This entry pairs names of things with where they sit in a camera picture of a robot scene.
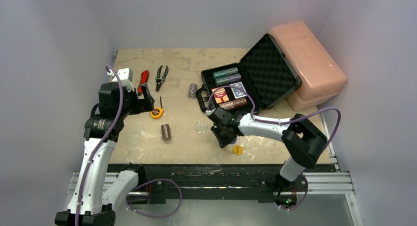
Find brown poker chip stack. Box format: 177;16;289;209
161;124;171;141

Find blue playing card deck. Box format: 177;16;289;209
230;82;246;99

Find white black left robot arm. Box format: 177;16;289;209
55;82;154;226

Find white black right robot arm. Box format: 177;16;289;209
206;107;328;190

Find yellow tape measure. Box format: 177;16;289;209
149;96;164;119

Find yellow big blind button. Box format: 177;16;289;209
232;145;243;156

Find clear round dealer button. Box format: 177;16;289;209
194;121;208;134

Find black grey pliers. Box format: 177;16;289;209
155;65;169;92

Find orange poker chip row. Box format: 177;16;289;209
219;97;247;111

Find red playing card deck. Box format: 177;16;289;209
212;88;230;104

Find purple poker chip row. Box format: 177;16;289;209
215;73;241;86

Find blue grey poker chip stack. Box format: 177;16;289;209
188;84;198;98

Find green poker chip row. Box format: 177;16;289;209
213;67;238;79

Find black foam-lined poker case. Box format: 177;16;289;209
196;33;302;114

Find pink translucent plastic box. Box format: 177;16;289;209
269;21;347;111

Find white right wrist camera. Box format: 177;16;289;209
205;110;214;116

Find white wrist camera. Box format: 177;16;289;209
107;68;134;91
205;110;214;116

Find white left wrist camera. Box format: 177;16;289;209
107;68;134;91

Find black metal base frame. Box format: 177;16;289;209
66;163;356;206

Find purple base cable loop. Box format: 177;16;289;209
125;178;183;219

